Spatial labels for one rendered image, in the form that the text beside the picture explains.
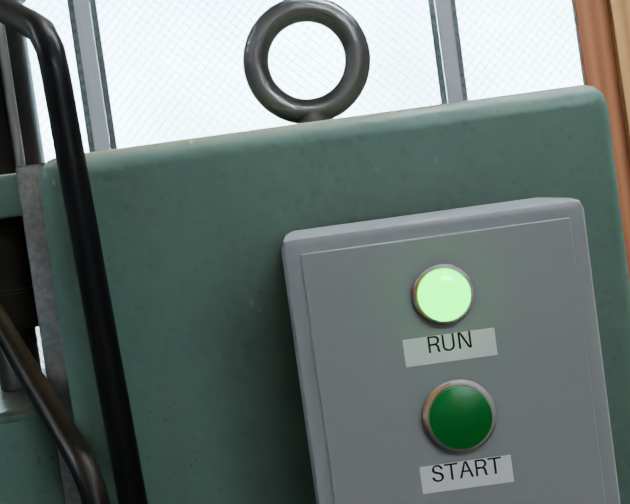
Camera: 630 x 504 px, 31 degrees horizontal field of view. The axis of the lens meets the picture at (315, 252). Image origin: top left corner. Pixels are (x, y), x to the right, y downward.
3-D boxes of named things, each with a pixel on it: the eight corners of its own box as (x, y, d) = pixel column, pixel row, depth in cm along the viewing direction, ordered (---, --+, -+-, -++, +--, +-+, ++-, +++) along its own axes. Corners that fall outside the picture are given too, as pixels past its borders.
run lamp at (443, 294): (416, 328, 37) (408, 267, 36) (477, 320, 37) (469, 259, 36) (418, 331, 36) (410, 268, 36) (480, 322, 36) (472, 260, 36)
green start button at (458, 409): (427, 456, 37) (417, 384, 37) (500, 446, 37) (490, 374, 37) (429, 461, 36) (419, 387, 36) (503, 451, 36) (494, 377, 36)
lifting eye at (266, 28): (254, 143, 54) (235, 8, 54) (378, 126, 54) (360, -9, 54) (253, 142, 52) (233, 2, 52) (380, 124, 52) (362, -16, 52)
